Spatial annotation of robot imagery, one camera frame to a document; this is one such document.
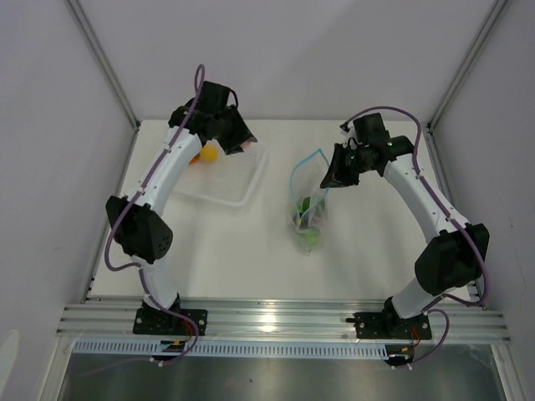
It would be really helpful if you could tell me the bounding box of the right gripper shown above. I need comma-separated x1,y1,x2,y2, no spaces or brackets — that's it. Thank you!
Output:
320,144,375,190

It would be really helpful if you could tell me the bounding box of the yellow toy lemon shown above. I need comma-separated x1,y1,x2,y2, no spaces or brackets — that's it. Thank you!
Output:
198,145,218,163

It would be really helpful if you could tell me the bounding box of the clear zip top bag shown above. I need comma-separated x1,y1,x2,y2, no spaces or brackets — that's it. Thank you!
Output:
287,149,329,253

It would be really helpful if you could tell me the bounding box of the green toy bell pepper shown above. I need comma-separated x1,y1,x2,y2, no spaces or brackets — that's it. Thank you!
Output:
298,196,326,216

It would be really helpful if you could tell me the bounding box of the green toy bitter gourd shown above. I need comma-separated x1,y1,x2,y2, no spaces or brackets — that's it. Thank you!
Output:
298,227,322,249

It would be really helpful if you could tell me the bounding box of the pink toy egg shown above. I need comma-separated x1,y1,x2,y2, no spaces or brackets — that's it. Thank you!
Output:
241,140,255,150

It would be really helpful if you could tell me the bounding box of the purple toy eggplant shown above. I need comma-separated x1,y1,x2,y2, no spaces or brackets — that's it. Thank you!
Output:
293,210,324,230

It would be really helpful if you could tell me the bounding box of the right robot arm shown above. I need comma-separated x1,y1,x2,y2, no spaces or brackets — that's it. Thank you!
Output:
320,106,490,338

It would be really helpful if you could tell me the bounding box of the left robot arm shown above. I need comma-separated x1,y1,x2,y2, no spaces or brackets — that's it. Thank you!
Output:
104,81,256,334

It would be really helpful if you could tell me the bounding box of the white perforated plastic basket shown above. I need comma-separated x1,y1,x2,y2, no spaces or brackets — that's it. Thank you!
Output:
173,141,268,208

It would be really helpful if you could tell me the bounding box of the orange toy pumpkin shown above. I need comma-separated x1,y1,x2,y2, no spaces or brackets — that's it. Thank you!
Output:
189,154,200,165

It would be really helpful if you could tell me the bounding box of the right aluminium frame post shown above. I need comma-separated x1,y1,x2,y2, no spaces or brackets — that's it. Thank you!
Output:
425,0,513,130

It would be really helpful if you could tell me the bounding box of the aluminium frame post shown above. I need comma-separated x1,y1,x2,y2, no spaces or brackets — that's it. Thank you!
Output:
64,0,140,130
425,0,513,130

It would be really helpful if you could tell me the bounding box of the left aluminium frame post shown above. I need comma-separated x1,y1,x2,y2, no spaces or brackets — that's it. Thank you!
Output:
64,0,140,130

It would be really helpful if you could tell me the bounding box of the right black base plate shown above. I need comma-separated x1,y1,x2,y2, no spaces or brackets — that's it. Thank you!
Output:
345,312,432,340

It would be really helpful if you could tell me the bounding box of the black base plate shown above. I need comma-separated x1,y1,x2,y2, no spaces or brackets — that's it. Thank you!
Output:
132,307,208,336
345,312,432,340

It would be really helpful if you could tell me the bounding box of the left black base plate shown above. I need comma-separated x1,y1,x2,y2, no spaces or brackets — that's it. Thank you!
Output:
132,307,208,336

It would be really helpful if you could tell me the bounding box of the aluminium mounting rail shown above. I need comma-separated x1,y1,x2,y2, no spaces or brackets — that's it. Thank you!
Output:
55,297,512,345

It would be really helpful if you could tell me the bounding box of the white slotted cable duct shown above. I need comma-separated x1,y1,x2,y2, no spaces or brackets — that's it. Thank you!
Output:
73,338,388,360

